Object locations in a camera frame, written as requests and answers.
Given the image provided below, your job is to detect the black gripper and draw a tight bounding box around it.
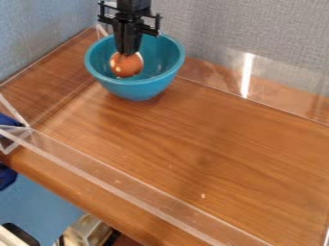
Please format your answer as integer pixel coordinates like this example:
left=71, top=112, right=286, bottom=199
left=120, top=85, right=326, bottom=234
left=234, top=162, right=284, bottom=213
left=98, top=0, right=162, bottom=55

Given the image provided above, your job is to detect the blue bowl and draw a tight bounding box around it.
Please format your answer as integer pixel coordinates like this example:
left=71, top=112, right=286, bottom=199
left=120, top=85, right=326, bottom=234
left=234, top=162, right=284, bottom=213
left=84, top=35, right=185, bottom=101

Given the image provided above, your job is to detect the blue clamp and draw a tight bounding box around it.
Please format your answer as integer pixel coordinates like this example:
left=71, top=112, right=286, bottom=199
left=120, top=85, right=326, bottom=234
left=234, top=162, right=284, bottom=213
left=0, top=113, right=23, bottom=192

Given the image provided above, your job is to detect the clear acrylic barrier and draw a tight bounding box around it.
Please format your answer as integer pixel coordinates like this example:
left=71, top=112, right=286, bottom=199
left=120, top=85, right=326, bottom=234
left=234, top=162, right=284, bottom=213
left=0, top=29, right=329, bottom=246

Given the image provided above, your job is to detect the clear plastic container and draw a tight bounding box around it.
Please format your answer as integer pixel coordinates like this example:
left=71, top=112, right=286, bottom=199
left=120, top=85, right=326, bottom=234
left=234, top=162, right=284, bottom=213
left=63, top=214, right=114, bottom=246

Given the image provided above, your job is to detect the black and white object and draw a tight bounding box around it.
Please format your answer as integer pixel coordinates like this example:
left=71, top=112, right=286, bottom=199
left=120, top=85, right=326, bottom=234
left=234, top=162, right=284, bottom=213
left=0, top=223, right=40, bottom=246

